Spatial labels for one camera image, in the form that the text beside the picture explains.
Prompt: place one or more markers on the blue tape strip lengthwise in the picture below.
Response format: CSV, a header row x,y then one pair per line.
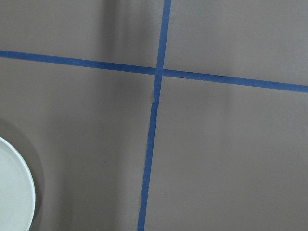
x,y
153,115

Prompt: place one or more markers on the round white plate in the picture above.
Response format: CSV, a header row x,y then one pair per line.
x,y
17,191

